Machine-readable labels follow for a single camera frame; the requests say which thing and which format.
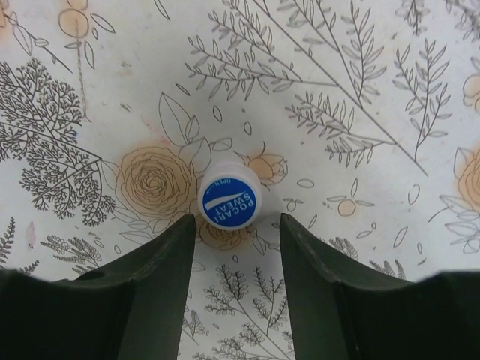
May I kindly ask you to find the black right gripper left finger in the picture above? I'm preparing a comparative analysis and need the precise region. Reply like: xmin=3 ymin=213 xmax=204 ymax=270
xmin=1 ymin=214 xmax=195 ymax=359

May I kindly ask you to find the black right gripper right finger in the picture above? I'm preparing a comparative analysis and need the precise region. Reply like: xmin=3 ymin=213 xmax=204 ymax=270
xmin=280 ymin=214 xmax=479 ymax=359

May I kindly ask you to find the blue white bottle cap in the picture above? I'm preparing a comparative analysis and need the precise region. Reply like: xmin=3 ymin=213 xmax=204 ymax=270
xmin=197 ymin=162 xmax=263 ymax=231

